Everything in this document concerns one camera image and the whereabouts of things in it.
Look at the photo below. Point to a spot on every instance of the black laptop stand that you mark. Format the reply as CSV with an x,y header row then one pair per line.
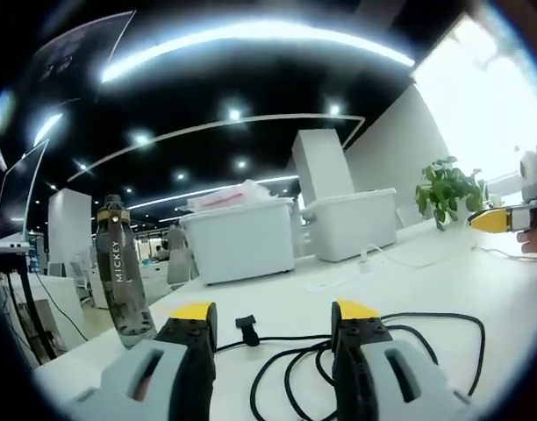
x,y
27,307

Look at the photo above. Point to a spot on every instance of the green potted plant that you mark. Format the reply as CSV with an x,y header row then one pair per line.
x,y
448,188

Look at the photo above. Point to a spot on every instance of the white pillar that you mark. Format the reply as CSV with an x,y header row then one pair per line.
x,y
323,162

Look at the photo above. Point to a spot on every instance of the white cabinet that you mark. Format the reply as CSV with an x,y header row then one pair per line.
x,y
69,232

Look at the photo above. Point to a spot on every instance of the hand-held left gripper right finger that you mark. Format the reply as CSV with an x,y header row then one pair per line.
x,y
374,355

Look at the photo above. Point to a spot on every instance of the pink and white plastic bags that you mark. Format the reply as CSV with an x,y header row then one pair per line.
x,y
233,195

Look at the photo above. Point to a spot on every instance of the small white storage bin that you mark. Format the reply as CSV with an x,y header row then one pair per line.
x,y
354,223

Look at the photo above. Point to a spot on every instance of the open laptop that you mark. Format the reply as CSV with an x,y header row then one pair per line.
x,y
18,206

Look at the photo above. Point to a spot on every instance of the white desktop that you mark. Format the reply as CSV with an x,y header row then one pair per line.
x,y
268,280

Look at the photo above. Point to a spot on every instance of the dark transparent water bottle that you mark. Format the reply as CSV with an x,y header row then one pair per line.
x,y
119,272

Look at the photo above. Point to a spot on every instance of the person's right hand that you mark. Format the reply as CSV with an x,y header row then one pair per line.
x,y
534,240

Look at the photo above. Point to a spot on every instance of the large white storage bin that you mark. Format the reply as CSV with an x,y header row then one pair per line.
x,y
240,241

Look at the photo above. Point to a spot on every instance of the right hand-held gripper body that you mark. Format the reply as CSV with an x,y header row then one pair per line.
x,y
536,175

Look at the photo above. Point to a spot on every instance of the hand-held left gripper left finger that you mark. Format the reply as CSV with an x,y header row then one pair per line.
x,y
167,355

